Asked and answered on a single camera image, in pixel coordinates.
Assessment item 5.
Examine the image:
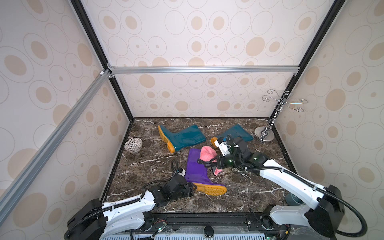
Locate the pink cloth black trim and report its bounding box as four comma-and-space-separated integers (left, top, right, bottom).
200, 146, 223, 176

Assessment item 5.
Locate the purple rubber boot yellow sole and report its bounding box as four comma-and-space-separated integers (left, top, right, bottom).
185, 149, 227, 196

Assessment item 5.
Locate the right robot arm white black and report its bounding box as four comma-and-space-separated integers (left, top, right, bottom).
197, 136, 368, 240

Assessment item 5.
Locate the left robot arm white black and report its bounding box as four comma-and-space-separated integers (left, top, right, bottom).
64, 160, 198, 240

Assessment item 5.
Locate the teal rubber boot right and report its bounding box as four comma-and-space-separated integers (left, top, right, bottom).
211, 124, 254, 148

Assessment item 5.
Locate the teal rubber boot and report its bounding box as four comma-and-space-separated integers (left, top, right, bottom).
158, 125, 207, 154
211, 124, 254, 148

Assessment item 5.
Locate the teal rubber boot left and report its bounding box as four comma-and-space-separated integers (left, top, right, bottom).
158, 125, 207, 154

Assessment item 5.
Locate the chrome hook stand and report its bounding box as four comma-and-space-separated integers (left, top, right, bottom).
254, 89, 309, 143

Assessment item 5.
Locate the patterned white bowl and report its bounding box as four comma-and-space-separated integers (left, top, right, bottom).
124, 137, 143, 154

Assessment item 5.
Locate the grey-blue ceramic cup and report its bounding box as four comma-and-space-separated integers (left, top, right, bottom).
285, 193, 305, 206

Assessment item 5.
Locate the horizontal aluminium bar back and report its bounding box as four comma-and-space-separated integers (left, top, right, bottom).
110, 65, 300, 74

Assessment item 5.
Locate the diagonal aluminium bar left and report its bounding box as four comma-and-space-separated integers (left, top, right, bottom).
1, 69, 112, 224

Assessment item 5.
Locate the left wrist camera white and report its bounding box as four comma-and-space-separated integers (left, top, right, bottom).
177, 168, 186, 177

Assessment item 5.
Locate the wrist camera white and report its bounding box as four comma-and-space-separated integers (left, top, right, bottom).
177, 168, 186, 177
215, 141, 231, 156

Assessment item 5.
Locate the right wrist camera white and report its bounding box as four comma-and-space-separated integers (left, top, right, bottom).
215, 141, 231, 156

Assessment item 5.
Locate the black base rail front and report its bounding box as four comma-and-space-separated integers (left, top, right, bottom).
78, 212, 337, 240

